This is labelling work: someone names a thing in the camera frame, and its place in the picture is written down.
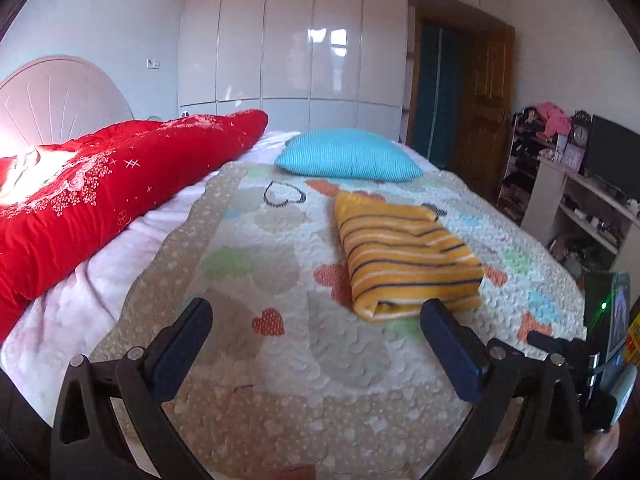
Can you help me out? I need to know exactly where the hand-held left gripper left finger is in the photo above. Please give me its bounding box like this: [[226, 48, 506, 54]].
[[50, 297, 215, 480]]

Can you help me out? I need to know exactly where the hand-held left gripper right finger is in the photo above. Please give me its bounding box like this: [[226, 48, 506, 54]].
[[419, 298, 586, 480]]

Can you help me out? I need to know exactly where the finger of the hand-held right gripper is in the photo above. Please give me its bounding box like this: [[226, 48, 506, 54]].
[[526, 330, 593, 361]]

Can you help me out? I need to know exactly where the yellow striped knit sweater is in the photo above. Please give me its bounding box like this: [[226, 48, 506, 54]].
[[332, 192, 486, 323]]

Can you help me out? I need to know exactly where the yellow box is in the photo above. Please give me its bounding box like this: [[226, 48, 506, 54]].
[[625, 310, 640, 358]]

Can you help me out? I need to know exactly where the heart patterned quilt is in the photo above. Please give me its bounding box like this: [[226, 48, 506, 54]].
[[87, 160, 588, 480]]

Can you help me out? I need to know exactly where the white shelf desk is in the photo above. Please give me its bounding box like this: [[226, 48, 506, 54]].
[[522, 155, 640, 281]]

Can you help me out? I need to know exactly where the cluttered shelf rack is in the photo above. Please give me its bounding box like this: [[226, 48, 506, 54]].
[[497, 105, 573, 226]]

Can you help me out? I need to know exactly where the black television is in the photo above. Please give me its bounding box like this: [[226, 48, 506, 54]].
[[585, 114, 640, 196]]

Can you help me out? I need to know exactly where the red patterned duvet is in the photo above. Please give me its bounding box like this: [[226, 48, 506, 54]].
[[0, 109, 270, 343]]

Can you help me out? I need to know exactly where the small purple clock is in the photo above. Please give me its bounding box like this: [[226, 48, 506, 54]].
[[562, 142, 585, 170]]

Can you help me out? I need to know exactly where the dark ornate clock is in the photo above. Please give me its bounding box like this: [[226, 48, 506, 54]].
[[570, 110, 593, 153]]

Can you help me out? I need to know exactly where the pink clothing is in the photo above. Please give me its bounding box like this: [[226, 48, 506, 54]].
[[535, 101, 572, 137]]

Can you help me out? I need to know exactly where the turquoise pillow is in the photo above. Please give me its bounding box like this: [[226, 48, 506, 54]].
[[274, 128, 425, 183]]

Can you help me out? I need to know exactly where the brown wooden door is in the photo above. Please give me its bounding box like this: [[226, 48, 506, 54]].
[[452, 25, 516, 196]]

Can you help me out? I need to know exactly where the dark teal curtain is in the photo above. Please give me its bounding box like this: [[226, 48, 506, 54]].
[[412, 20, 463, 171]]

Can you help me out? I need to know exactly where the white glossy wardrobe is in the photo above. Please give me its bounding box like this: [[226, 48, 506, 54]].
[[177, 0, 416, 143]]

